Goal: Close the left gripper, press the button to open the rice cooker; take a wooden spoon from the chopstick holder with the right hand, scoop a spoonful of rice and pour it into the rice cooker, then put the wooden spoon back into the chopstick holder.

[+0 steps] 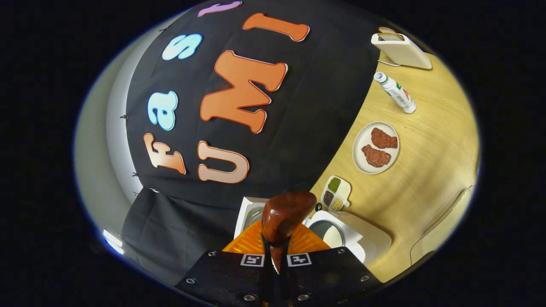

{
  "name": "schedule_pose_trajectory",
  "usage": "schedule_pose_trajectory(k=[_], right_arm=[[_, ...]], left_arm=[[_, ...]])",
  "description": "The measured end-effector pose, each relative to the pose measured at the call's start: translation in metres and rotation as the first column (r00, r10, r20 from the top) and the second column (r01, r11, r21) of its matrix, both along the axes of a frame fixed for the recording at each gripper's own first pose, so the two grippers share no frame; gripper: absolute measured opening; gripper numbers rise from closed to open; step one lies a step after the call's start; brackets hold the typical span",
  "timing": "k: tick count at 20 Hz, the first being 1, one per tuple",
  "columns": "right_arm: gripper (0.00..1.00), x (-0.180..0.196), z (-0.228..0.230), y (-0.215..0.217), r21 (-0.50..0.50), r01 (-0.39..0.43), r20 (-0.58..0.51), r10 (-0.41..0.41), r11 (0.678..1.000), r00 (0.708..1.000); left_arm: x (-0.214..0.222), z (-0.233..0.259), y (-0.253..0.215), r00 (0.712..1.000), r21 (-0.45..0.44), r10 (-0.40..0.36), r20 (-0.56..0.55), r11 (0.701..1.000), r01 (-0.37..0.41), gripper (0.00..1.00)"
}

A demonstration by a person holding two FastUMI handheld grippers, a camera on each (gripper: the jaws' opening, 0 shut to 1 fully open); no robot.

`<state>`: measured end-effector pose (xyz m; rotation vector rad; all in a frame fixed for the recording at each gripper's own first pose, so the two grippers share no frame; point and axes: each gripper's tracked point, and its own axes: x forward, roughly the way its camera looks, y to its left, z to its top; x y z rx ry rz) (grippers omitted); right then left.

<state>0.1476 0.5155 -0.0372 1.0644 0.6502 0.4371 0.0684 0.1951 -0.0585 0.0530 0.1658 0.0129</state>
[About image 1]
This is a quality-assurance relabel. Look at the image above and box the white milk bottle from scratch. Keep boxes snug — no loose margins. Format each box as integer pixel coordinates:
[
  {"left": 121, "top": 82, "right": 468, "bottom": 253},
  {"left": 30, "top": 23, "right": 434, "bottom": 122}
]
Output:
[{"left": 374, "top": 72, "right": 417, "bottom": 114}]

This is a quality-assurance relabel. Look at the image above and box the white rice cooker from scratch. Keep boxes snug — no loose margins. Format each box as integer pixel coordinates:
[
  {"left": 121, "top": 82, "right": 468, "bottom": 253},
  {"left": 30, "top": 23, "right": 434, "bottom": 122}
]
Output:
[{"left": 234, "top": 196, "right": 392, "bottom": 267}]

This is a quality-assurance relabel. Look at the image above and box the brown wooden spoon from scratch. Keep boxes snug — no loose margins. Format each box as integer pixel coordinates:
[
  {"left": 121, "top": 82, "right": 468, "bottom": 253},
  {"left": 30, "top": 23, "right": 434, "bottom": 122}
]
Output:
[{"left": 261, "top": 191, "right": 317, "bottom": 273}]

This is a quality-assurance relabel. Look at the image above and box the white oval plate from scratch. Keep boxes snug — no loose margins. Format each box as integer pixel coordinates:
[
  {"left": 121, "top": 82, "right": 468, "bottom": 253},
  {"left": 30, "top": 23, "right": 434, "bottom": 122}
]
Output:
[{"left": 353, "top": 122, "right": 400, "bottom": 175}]

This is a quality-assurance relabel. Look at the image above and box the ceiling light panel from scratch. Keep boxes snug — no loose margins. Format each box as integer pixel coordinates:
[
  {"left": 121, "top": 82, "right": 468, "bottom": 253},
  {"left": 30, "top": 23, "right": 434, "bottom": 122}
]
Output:
[{"left": 102, "top": 229, "right": 125, "bottom": 255}]

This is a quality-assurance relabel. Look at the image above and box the black backdrop cloth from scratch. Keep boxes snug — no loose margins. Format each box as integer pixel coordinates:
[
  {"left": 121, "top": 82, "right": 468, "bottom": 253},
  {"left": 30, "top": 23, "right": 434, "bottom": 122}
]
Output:
[{"left": 122, "top": 0, "right": 384, "bottom": 286}]

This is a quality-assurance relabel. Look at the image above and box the white toaster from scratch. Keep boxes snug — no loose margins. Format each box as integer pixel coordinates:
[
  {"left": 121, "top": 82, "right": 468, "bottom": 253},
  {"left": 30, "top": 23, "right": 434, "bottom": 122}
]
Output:
[{"left": 371, "top": 32, "right": 433, "bottom": 70}]

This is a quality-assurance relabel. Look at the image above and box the brown meat piece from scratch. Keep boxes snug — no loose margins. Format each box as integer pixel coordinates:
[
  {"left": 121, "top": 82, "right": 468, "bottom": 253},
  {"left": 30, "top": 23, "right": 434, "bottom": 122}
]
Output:
[
  {"left": 361, "top": 145, "right": 392, "bottom": 168},
  {"left": 370, "top": 127, "right": 398, "bottom": 149}
]

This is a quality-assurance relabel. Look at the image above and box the white divided condiment dish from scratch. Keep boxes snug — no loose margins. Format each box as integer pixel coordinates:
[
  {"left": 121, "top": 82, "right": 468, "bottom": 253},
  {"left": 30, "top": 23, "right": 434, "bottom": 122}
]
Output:
[{"left": 320, "top": 175, "right": 351, "bottom": 212}]

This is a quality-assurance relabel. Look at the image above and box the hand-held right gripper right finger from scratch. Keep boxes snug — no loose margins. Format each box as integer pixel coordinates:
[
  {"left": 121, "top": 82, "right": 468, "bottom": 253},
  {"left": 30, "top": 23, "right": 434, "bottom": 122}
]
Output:
[{"left": 282, "top": 224, "right": 382, "bottom": 307}]

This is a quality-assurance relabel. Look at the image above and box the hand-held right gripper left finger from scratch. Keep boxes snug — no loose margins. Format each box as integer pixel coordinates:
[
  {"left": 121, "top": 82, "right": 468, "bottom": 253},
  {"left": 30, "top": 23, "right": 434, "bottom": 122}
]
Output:
[{"left": 175, "top": 220, "right": 273, "bottom": 307}]

